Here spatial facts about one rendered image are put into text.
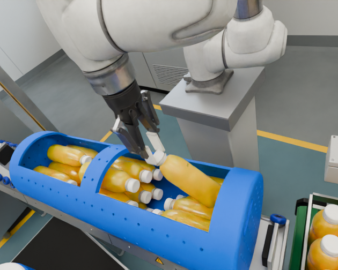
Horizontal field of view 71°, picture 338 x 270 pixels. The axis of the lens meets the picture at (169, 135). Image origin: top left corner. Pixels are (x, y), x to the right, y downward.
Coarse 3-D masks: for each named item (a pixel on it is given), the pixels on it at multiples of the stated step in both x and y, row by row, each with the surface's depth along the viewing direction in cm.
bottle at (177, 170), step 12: (168, 156) 62; (168, 168) 61; (180, 168) 61; (192, 168) 62; (168, 180) 62; (180, 180) 61; (192, 180) 61; (204, 180) 62; (192, 192) 62; (204, 192) 62; (216, 192) 62; (204, 204) 64
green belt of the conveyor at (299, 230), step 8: (304, 208) 77; (312, 208) 76; (296, 216) 78; (304, 216) 75; (312, 216) 74; (296, 224) 76; (304, 224) 73; (296, 232) 74; (304, 232) 72; (296, 240) 72; (296, 248) 70; (296, 256) 69; (296, 264) 68
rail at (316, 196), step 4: (316, 196) 71; (320, 196) 70; (324, 196) 70; (328, 196) 69; (320, 200) 72; (324, 200) 71; (328, 200) 70; (332, 200) 69; (336, 200) 68; (336, 204) 70
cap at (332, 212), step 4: (332, 204) 56; (328, 208) 55; (332, 208) 55; (336, 208) 55; (324, 212) 55; (328, 212) 55; (332, 212) 54; (336, 212) 54; (328, 216) 54; (332, 216) 54; (336, 216) 54; (328, 220) 55; (332, 220) 54; (336, 220) 53
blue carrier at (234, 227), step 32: (32, 160) 97; (96, 160) 72; (192, 160) 73; (32, 192) 85; (64, 192) 74; (96, 192) 67; (224, 192) 52; (256, 192) 58; (96, 224) 71; (128, 224) 61; (160, 224) 56; (224, 224) 49; (256, 224) 65; (160, 256) 62; (192, 256) 53; (224, 256) 48
